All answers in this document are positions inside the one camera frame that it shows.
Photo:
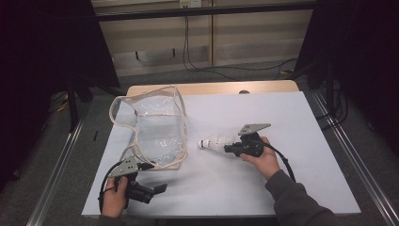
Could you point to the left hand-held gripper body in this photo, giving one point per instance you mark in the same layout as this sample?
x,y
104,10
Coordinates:
x,y
125,168

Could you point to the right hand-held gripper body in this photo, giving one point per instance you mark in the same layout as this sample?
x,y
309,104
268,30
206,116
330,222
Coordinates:
x,y
251,146

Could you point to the clear plastic bag beige trim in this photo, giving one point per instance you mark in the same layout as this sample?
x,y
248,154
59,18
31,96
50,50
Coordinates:
x,y
160,132

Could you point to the person's right hand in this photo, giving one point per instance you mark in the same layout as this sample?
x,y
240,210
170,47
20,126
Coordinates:
x,y
266,161

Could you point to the person's left hand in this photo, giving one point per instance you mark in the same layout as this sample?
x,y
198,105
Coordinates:
x,y
114,201

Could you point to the small black stick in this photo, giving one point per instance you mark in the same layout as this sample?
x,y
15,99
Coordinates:
x,y
95,135

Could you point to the dark round table grommet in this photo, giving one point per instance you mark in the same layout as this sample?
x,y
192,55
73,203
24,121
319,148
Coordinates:
x,y
244,92

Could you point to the wooden table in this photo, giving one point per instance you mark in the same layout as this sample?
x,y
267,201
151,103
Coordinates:
x,y
219,87

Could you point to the black metal stand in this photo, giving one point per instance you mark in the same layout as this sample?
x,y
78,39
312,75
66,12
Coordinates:
x,y
329,84
72,103

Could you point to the dark curtain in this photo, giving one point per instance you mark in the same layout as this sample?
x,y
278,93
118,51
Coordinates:
x,y
370,62
37,62

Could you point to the black horizontal bar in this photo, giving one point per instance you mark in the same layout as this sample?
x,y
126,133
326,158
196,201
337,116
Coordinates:
x,y
188,12

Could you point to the metal floor rail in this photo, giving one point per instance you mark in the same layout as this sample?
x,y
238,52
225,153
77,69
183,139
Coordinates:
x,y
360,163
53,188

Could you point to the white wall socket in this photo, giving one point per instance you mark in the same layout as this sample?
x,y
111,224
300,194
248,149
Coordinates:
x,y
189,3

